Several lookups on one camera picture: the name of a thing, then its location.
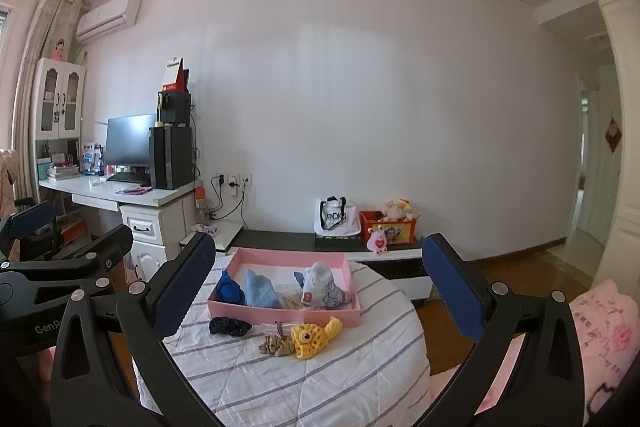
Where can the beige scrunchie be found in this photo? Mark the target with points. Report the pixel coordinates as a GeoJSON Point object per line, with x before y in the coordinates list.
{"type": "Point", "coordinates": [275, 347]}

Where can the printed baby cloth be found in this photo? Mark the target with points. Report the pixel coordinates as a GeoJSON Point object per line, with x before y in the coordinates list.
{"type": "Point", "coordinates": [320, 284]}

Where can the small doll figure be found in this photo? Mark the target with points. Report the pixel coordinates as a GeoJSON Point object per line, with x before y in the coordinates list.
{"type": "Point", "coordinates": [58, 52]}

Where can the pink plush heart toy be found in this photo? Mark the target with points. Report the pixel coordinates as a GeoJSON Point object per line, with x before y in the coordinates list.
{"type": "Point", "coordinates": [377, 243]}

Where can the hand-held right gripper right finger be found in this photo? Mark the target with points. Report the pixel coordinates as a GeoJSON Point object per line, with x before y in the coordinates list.
{"type": "Point", "coordinates": [452, 287]}

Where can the window frame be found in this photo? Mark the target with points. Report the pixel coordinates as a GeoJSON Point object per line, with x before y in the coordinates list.
{"type": "Point", "coordinates": [4, 24]}

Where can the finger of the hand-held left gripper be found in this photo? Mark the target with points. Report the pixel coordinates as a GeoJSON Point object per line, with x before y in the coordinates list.
{"type": "Point", "coordinates": [90, 257]}
{"type": "Point", "coordinates": [30, 219]}

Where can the red door ornament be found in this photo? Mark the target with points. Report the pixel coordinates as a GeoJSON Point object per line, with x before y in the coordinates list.
{"type": "Point", "coordinates": [612, 137]}

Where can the black speaker box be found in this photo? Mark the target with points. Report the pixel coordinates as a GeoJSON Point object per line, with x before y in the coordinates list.
{"type": "Point", "coordinates": [177, 107]}

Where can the red storage box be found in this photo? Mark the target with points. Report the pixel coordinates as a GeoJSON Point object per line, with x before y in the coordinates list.
{"type": "Point", "coordinates": [395, 234]}

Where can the orange white storage box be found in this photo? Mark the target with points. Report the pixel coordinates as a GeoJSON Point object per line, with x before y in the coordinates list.
{"type": "Point", "coordinates": [80, 232]}

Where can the dark navy sock ball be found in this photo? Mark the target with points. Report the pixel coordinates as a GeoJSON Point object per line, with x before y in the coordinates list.
{"type": "Point", "coordinates": [227, 326]}

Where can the white wall air conditioner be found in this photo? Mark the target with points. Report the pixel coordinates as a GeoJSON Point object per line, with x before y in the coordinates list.
{"type": "Point", "coordinates": [107, 18]}

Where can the pink cardboard box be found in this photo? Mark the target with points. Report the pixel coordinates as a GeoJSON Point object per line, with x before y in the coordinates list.
{"type": "Point", "coordinates": [285, 314]}

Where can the white desk with drawers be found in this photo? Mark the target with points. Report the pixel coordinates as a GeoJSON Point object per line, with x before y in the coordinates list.
{"type": "Point", "coordinates": [165, 195]}

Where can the pink printed packet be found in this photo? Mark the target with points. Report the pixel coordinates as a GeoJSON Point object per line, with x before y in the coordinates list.
{"type": "Point", "coordinates": [205, 229]}

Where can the black computer tower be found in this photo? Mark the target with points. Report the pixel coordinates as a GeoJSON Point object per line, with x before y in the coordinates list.
{"type": "Point", "coordinates": [172, 157]}

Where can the black top white TV bench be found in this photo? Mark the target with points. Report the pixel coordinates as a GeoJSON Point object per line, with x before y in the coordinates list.
{"type": "Point", "coordinates": [280, 239]}

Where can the blue white carton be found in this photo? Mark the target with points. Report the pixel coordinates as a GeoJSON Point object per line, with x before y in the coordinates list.
{"type": "Point", "coordinates": [89, 157]}

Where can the beige plush toy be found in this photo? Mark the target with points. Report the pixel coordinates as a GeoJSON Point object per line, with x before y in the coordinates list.
{"type": "Point", "coordinates": [397, 209]}

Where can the pink printed bedsheet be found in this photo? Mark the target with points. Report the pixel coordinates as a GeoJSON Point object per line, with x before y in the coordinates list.
{"type": "Point", "coordinates": [605, 337]}

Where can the black computer monitor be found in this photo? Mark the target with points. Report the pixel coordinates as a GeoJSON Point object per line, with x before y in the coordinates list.
{"type": "Point", "coordinates": [130, 142]}

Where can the white tote bag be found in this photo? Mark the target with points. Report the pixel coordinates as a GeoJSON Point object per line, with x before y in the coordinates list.
{"type": "Point", "coordinates": [337, 222]}

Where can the yellow crocheted toy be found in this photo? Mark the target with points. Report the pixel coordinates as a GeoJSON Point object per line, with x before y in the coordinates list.
{"type": "Point", "coordinates": [310, 339]}

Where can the red white desk calendar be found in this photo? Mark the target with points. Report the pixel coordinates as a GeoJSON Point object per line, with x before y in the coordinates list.
{"type": "Point", "coordinates": [172, 72]}

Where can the stack of books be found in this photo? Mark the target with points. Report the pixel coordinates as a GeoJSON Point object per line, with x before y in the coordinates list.
{"type": "Point", "coordinates": [62, 173]}

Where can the pink notebook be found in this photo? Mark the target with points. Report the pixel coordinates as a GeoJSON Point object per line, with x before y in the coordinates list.
{"type": "Point", "coordinates": [135, 190]}

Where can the white glass-door cabinet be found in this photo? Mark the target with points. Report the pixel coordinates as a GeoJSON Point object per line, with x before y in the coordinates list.
{"type": "Point", "coordinates": [59, 127]}

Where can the light blue cloth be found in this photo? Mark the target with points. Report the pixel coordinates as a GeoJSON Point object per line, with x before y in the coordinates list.
{"type": "Point", "coordinates": [260, 292]}

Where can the white door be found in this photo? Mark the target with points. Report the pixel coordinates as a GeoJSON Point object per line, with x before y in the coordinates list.
{"type": "Point", "coordinates": [607, 187]}

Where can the white wall sockets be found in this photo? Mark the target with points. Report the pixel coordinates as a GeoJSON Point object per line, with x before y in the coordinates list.
{"type": "Point", "coordinates": [247, 179]}

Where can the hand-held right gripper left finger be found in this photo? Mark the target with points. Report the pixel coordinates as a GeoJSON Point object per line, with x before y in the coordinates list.
{"type": "Point", "coordinates": [185, 282]}

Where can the black keyboard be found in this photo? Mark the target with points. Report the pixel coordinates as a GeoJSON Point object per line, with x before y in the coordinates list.
{"type": "Point", "coordinates": [127, 178]}

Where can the dark blue crocheted toy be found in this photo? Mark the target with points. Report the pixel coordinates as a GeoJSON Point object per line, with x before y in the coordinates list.
{"type": "Point", "coordinates": [230, 291]}

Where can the black office chair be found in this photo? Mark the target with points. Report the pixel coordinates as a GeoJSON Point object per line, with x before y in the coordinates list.
{"type": "Point", "coordinates": [50, 243]}

